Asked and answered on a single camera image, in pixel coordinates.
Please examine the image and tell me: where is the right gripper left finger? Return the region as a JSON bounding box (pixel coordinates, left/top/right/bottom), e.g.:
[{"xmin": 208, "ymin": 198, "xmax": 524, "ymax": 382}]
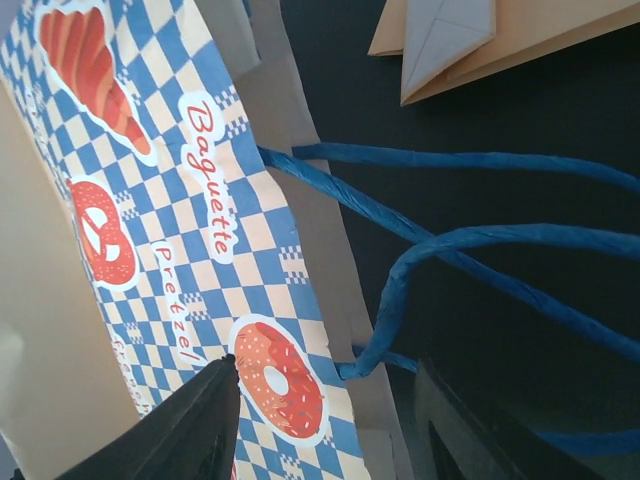
[{"xmin": 60, "ymin": 354, "xmax": 240, "ymax": 480}]

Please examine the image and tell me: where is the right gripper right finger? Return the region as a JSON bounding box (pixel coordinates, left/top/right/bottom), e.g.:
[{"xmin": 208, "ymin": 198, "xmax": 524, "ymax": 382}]
[{"xmin": 415, "ymin": 357, "xmax": 601, "ymax": 480}]

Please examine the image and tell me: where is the blue checkered paper bag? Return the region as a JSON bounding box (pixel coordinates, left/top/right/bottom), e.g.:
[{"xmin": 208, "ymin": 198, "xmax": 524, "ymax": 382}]
[{"xmin": 0, "ymin": 0, "xmax": 640, "ymax": 480}]

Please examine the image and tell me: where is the stack of orange paper bags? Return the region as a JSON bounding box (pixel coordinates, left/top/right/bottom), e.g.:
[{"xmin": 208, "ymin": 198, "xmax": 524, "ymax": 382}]
[{"xmin": 368, "ymin": 1, "xmax": 639, "ymax": 105}]

